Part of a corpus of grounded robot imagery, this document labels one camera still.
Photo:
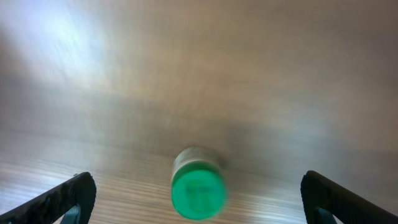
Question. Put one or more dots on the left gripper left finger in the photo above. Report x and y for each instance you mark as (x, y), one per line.
(73, 201)

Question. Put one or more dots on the green lid jar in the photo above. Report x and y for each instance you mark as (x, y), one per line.
(198, 189)

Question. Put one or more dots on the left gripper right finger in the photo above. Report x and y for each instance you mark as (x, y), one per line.
(324, 201)

